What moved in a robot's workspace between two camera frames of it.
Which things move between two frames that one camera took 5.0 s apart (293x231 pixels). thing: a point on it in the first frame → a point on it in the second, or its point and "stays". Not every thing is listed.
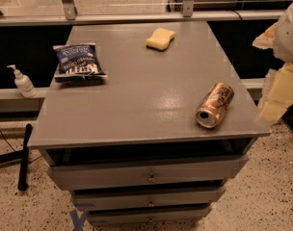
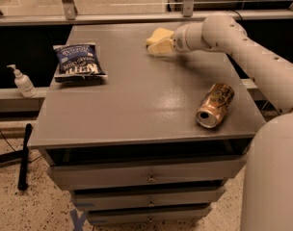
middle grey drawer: [139, 197] stays
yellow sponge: [160, 39] stays
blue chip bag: [79, 63] stays
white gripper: [289, 38] → [181, 38]
